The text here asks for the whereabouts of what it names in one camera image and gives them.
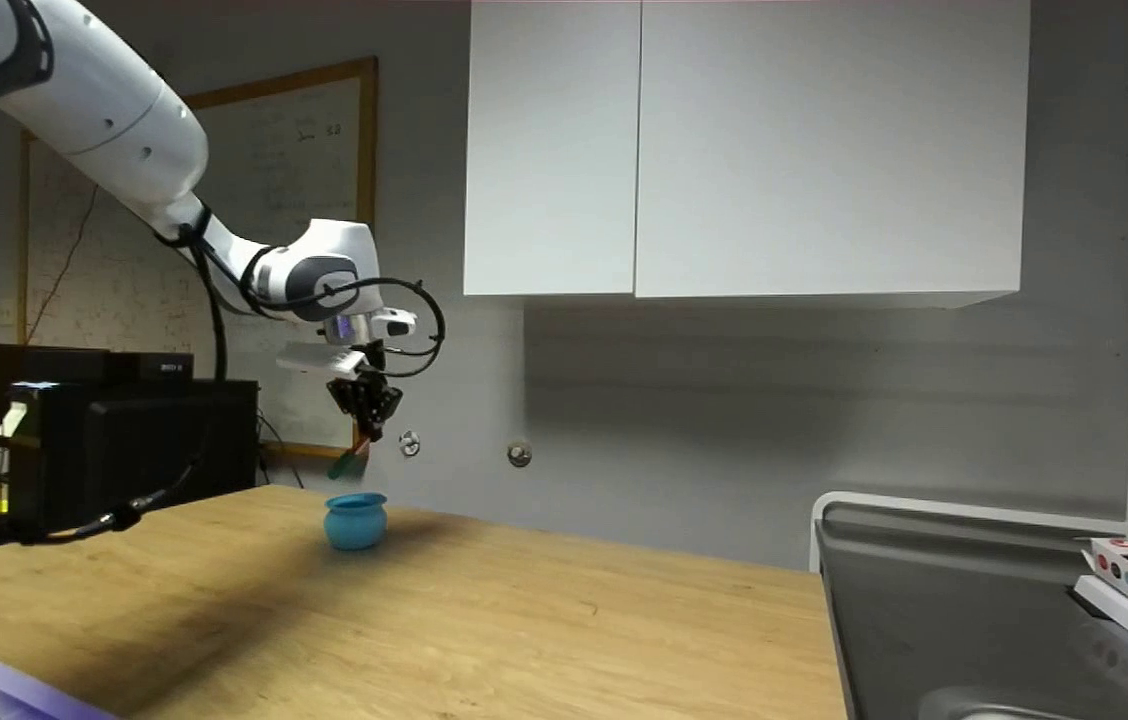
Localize black monitor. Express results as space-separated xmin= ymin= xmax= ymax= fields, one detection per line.
xmin=0 ymin=340 xmax=196 ymax=450

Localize white tag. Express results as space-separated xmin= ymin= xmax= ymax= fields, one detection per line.
xmin=0 ymin=397 xmax=36 ymax=445

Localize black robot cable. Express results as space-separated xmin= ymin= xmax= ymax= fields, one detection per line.
xmin=15 ymin=194 xmax=453 ymax=542

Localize green orange white marker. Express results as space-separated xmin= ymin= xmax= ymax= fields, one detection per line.
xmin=328 ymin=429 xmax=378 ymax=484

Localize metal sink counter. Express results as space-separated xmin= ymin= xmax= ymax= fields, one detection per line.
xmin=809 ymin=488 xmax=1128 ymax=720

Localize black box printer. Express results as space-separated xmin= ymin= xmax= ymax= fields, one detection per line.
xmin=4 ymin=377 xmax=264 ymax=532

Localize small blue container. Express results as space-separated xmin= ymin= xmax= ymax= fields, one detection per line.
xmin=321 ymin=488 xmax=397 ymax=556

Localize black tripod legs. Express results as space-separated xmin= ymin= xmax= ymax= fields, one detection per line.
xmin=256 ymin=413 xmax=309 ymax=490

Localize wide white cabinet door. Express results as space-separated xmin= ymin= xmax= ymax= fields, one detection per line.
xmin=632 ymin=0 xmax=1036 ymax=303

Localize narrow white cabinet door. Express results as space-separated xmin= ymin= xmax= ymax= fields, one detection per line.
xmin=462 ymin=0 xmax=644 ymax=301

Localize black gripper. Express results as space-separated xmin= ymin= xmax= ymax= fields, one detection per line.
xmin=323 ymin=340 xmax=407 ymax=449

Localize wood framed whiteboard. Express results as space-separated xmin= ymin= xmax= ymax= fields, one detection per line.
xmin=15 ymin=56 xmax=386 ymax=470

